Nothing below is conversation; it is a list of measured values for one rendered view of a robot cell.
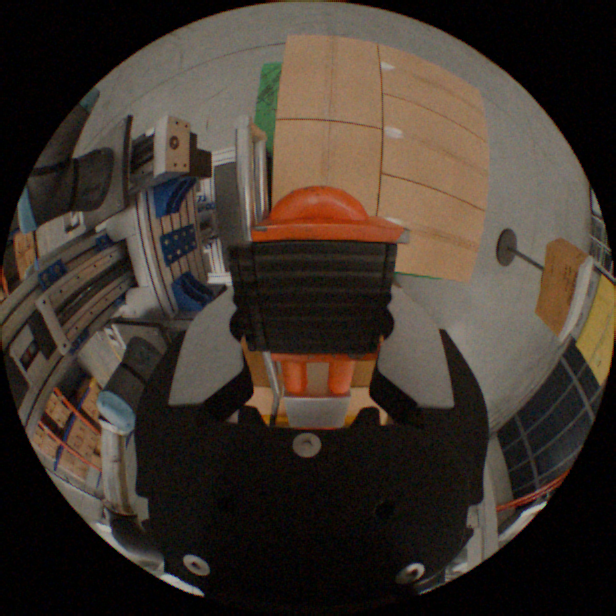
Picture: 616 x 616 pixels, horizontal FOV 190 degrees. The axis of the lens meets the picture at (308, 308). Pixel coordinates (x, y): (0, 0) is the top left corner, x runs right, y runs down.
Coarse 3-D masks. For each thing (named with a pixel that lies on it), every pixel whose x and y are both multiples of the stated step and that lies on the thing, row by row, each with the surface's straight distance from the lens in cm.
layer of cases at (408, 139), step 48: (288, 48) 111; (336, 48) 111; (384, 48) 121; (288, 96) 89; (336, 96) 89; (384, 96) 95; (432, 96) 110; (480, 96) 143; (288, 144) 80; (336, 144) 80; (384, 144) 84; (432, 144) 96; (480, 144) 119; (288, 192) 77; (384, 192) 81; (432, 192) 91; (480, 192) 111; (432, 240) 93
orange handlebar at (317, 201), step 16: (304, 192) 10; (320, 192) 10; (336, 192) 10; (288, 208) 10; (304, 208) 10; (320, 208) 10; (336, 208) 10; (352, 208) 10; (288, 368) 16; (304, 368) 16; (336, 368) 16; (352, 368) 16; (288, 384) 18; (304, 384) 18; (336, 384) 17
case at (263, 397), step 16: (256, 352) 51; (256, 368) 47; (368, 368) 47; (256, 384) 45; (352, 384) 44; (368, 384) 44; (256, 400) 49; (272, 400) 48; (352, 400) 47; (368, 400) 49; (384, 416) 60
